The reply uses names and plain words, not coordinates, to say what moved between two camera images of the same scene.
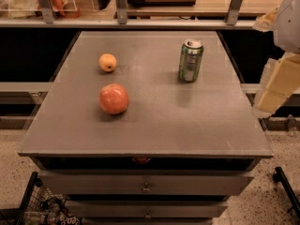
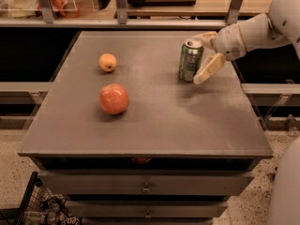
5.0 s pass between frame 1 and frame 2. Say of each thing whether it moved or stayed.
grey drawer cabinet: stayed
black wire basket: stayed
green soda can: stayed
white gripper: moved
